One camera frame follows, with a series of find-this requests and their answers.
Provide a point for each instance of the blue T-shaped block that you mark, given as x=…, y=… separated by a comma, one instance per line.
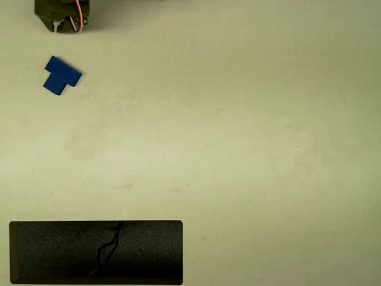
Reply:
x=61, y=73

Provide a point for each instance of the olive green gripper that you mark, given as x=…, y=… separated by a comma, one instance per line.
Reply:
x=49, y=13

